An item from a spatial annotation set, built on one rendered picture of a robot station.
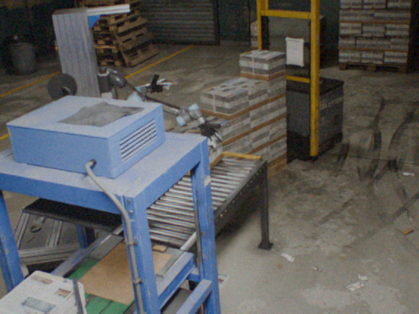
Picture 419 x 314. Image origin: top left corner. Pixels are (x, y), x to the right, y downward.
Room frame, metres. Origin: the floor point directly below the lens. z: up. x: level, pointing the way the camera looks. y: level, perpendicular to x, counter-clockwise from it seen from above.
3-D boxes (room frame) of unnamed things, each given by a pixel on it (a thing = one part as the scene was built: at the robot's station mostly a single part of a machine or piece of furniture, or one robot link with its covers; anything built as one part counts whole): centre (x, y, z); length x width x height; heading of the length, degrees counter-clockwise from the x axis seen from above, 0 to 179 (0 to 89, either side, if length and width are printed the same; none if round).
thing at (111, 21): (11.32, 1.67, 0.65); 1.33 x 0.94 x 1.30; 155
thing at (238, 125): (4.75, -0.16, 0.42); 1.17 x 0.39 x 0.83; 133
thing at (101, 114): (2.34, 0.46, 1.78); 0.32 x 0.28 x 0.05; 61
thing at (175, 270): (2.39, 0.55, 0.75); 0.70 x 0.65 x 0.10; 151
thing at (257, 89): (5.05, -0.47, 0.95); 0.38 x 0.29 x 0.23; 43
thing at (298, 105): (5.80, -1.27, 0.40); 0.69 x 0.55 x 0.80; 43
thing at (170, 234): (2.83, 0.31, 0.77); 0.47 x 0.05 x 0.05; 61
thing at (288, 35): (5.56, -1.02, 1.27); 0.57 x 0.01 x 0.65; 43
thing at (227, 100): (4.84, -0.26, 0.95); 0.38 x 0.29 x 0.23; 44
